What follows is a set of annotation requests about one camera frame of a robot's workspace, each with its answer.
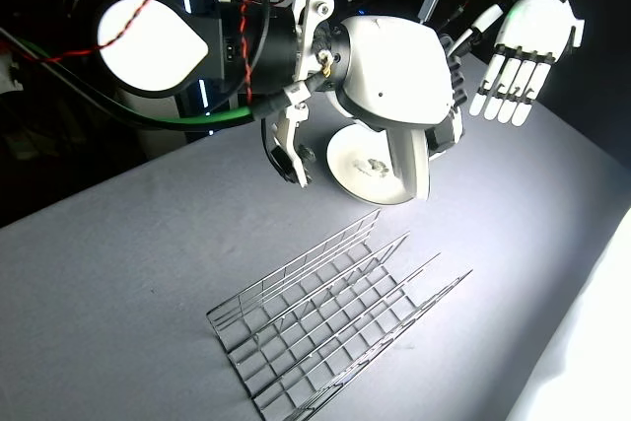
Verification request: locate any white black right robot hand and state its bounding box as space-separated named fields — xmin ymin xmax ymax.
xmin=334 ymin=14 xmax=469 ymax=203

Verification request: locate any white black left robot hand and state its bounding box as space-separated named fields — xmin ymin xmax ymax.
xmin=445 ymin=0 xmax=587 ymax=128

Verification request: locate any white round plate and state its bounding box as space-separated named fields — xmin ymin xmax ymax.
xmin=325 ymin=123 xmax=416 ymax=206

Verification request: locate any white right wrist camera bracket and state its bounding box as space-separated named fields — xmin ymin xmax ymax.
xmin=259 ymin=0 xmax=337 ymax=189

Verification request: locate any red black twisted wire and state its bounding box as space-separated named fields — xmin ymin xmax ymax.
xmin=27 ymin=0 xmax=297 ymax=103

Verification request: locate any green right arm cable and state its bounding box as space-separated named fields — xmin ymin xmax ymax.
xmin=112 ymin=104 xmax=258 ymax=132

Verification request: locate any silver wire plate rack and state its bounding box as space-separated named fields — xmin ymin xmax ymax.
xmin=205 ymin=208 xmax=474 ymax=420

